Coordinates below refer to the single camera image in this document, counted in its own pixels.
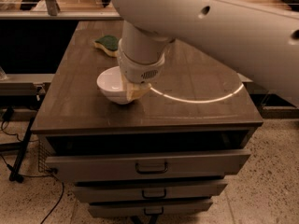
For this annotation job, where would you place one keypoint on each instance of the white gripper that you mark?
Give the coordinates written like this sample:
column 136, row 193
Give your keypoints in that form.
column 140, row 69

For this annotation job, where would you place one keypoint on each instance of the white ceramic bowl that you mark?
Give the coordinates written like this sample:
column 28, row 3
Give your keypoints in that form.
column 113, row 84

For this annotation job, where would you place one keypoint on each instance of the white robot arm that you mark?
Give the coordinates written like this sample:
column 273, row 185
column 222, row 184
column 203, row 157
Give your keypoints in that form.
column 256, row 41

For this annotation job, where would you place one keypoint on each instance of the green yellow sponge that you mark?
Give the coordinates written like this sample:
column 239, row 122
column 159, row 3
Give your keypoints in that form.
column 108, row 44

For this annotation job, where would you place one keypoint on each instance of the grey drawer cabinet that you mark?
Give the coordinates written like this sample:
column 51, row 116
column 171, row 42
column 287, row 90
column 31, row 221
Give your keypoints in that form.
column 197, row 104

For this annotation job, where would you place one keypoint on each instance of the middle grey drawer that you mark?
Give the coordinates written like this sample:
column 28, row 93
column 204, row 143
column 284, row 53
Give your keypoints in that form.
column 149, row 191

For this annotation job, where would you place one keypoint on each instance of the grey drawer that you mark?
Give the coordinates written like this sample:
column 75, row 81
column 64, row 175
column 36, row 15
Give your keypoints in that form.
column 147, row 208
column 148, row 166
column 149, row 191

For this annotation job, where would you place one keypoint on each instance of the top grey drawer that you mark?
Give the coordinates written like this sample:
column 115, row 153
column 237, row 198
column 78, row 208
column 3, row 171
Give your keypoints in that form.
column 148, row 166

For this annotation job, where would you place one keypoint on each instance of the bottom grey drawer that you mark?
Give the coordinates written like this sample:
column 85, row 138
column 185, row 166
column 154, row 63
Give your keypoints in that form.
column 147, row 208

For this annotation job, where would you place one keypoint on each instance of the black stand leg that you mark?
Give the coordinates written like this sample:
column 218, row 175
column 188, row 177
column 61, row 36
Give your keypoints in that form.
column 15, row 175

